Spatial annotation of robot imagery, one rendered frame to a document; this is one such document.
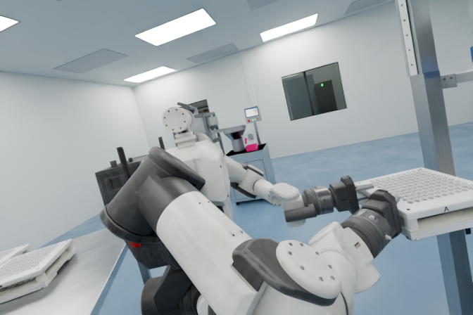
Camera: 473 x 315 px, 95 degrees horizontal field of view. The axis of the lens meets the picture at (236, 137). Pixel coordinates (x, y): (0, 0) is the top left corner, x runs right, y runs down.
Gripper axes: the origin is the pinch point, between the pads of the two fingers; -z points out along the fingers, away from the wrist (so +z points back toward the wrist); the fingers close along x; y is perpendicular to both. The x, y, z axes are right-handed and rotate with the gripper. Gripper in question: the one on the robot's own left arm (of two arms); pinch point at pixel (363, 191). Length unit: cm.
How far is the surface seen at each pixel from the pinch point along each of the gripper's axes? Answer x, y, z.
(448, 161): 1.4, -14.1, -35.1
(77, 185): 15, -299, 413
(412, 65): -35.3, -16.5, -30.6
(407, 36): -46, -16, -31
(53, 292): 9, 12, 110
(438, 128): -11.3, -13.9, -33.7
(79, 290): 9, 13, 99
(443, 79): -28.0, -12.8, -37.0
